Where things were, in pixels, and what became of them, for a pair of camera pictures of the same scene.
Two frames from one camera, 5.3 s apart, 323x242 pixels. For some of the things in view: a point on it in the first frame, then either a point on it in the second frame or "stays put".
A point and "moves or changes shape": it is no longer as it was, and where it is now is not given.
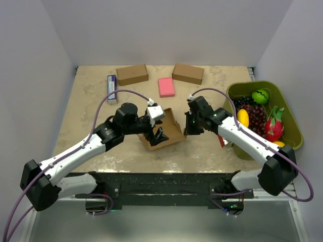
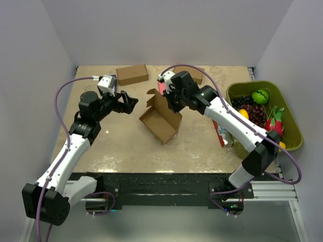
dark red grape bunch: [257, 118] stays put
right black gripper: [189, 130] → [168, 96]
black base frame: [212, 189] stays put
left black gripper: [159, 136] → [126, 107]
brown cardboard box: [170, 127] moves or changes shape
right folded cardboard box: [187, 73] stays put
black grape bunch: [243, 100] stays put
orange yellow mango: [280, 143] stays put
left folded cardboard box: [132, 74] stays put
